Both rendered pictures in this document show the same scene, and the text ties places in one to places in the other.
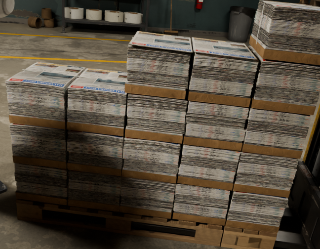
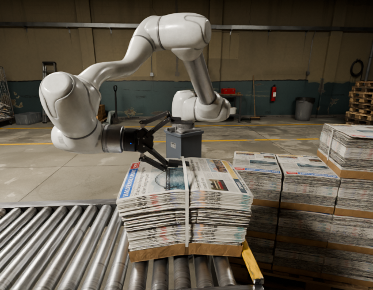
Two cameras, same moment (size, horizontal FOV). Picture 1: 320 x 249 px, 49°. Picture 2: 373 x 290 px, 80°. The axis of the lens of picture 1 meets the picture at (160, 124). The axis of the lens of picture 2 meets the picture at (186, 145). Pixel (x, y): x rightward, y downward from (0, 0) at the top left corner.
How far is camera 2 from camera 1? 0.83 m
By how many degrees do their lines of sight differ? 13
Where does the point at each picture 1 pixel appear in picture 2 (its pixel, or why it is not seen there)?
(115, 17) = not seen: hidden behind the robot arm
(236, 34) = (302, 115)
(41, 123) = (258, 202)
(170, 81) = not seen: outside the picture
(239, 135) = not seen: outside the picture
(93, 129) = (304, 208)
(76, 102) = (290, 185)
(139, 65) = (356, 153)
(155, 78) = (372, 164)
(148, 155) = (356, 231)
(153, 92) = (369, 176)
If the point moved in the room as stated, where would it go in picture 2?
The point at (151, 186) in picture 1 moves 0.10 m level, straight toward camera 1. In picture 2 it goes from (356, 258) to (365, 272)
